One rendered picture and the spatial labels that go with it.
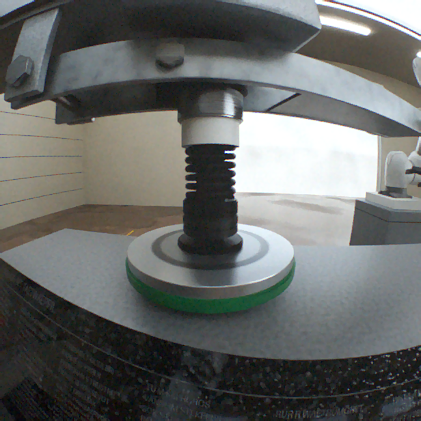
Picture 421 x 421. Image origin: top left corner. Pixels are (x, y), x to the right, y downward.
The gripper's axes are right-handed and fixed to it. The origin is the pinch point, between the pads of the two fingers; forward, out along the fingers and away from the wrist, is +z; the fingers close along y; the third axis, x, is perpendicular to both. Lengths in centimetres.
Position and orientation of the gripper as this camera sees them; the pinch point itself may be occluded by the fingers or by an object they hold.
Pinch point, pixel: (413, 178)
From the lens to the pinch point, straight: 139.8
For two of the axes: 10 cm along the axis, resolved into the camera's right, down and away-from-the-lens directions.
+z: 1.2, -0.8, 9.9
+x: 4.6, -8.8, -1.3
